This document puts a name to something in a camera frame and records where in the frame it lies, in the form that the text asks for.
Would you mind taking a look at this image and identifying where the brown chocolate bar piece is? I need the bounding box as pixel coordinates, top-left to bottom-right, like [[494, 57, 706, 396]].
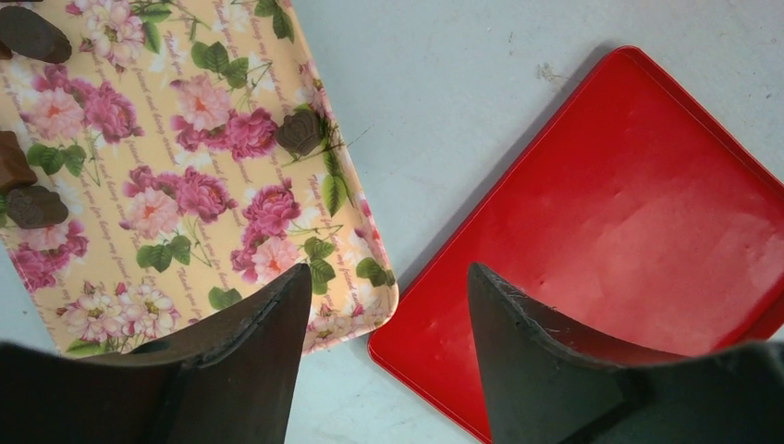
[[1, 130, 38, 194]]

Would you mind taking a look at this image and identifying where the dark chocolate piece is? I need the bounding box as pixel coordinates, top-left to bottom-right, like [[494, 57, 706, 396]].
[[6, 185, 69, 229], [1, 6, 73, 64], [276, 109, 324, 156]]

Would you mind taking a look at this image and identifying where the red box lid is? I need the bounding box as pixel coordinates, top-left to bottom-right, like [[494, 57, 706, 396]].
[[368, 46, 783, 443]]

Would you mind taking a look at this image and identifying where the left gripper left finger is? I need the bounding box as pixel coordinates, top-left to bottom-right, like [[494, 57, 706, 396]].
[[1, 264, 312, 443]]

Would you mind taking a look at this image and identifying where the floral tray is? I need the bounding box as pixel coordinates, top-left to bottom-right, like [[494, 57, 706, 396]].
[[1, 1, 399, 358]]

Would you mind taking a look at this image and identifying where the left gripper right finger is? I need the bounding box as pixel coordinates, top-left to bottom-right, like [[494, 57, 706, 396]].
[[468, 264, 783, 443]]

